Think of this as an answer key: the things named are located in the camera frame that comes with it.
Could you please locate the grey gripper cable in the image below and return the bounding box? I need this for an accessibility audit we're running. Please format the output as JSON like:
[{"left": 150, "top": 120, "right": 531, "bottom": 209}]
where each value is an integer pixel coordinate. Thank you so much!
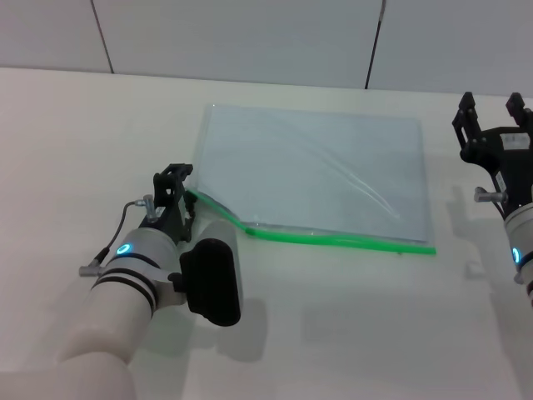
[
  {"left": 78, "top": 194, "right": 166, "bottom": 277},
  {"left": 474, "top": 186, "right": 509, "bottom": 213}
]

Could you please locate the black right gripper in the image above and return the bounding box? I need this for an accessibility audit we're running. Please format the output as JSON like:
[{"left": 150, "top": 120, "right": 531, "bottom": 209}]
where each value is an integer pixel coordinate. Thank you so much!
[{"left": 451, "top": 91, "right": 533, "bottom": 212}]

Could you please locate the grey right gripper cable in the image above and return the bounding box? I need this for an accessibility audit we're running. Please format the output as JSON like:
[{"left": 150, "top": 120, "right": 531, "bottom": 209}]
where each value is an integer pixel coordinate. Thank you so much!
[{"left": 474, "top": 186, "right": 509, "bottom": 213}]

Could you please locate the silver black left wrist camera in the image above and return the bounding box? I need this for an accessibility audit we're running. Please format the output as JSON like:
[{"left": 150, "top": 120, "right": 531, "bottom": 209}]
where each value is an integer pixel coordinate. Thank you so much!
[{"left": 178, "top": 219, "right": 245, "bottom": 327}]

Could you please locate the translucent green-zip document bag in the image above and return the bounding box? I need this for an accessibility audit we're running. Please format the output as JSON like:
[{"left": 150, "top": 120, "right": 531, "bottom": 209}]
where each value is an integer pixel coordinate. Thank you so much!
[{"left": 185, "top": 102, "right": 437, "bottom": 258}]

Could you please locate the grey left gripper cable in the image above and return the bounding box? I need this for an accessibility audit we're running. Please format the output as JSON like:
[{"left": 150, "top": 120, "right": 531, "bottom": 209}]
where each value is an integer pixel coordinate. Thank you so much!
[{"left": 78, "top": 194, "right": 166, "bottom": 277}]

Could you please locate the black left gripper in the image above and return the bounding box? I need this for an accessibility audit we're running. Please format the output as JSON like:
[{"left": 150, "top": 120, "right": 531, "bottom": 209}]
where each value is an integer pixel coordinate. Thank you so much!
[{"left": 138, "top": 163, "right": 197, "bottom": 243}]

